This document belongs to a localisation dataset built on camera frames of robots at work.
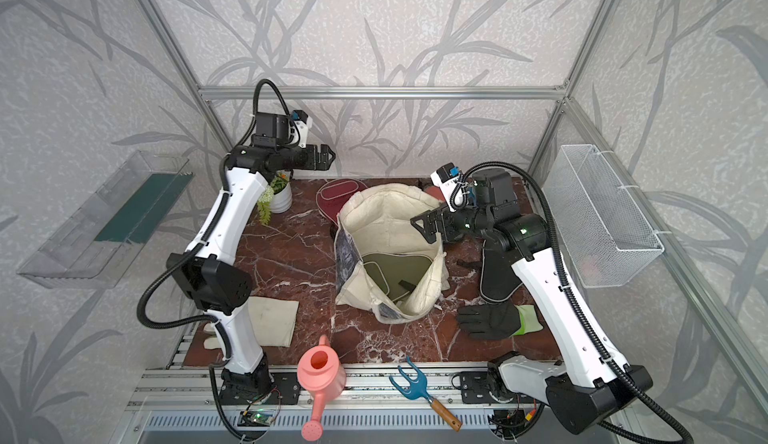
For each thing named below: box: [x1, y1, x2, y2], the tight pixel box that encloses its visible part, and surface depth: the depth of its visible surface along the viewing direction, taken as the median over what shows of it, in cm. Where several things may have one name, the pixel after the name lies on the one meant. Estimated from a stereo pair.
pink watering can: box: [297, 335, 347, 442], surface depth 68 cm
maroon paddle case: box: [316, 179, 368, 225], surface depth 111 cm
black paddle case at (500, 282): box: [482, 239, 523, 302], surface depth 90 cm
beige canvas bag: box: [334, 183, 450, 323], surface depth 82 cm
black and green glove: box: [456, 302, 544, 341], surface depth 86 cm
